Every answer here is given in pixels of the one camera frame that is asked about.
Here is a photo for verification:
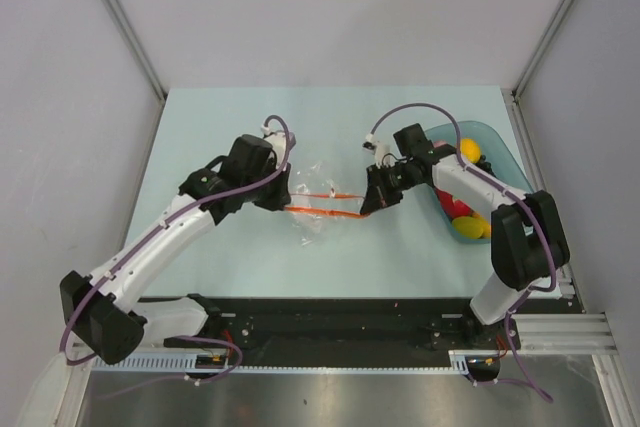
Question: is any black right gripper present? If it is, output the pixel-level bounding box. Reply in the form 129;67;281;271
361;162;423;216

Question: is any clear zip bag orange zipper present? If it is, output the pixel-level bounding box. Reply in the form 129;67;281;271
285;161;364;247

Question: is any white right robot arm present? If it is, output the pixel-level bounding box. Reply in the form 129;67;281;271
360;124;569;348

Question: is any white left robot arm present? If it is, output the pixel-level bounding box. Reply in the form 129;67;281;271
60;129;296;365

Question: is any red dragon fruit toy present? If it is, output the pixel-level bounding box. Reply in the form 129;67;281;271
435;189;472;219

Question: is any teal plastic fruit tray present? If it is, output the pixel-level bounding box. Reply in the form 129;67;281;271
425;121;532;245

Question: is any yellow mango toy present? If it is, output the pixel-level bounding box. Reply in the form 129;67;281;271
452;216;485;240

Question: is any yellow lemon toy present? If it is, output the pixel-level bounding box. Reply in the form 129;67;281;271
460;138;483;164

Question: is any dark grape bunch toy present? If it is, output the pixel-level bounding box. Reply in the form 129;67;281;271
475;155;494;176

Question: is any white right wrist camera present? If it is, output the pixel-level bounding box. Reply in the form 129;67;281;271
362;133;396;167

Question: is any black table edge rail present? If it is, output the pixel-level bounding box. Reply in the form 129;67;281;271
139;294;584;368

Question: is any white slotted cable duct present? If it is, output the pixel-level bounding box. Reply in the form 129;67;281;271
117;353;468;375

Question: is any aluminium frame extrusion right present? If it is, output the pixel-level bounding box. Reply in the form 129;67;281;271
514;314;617;355

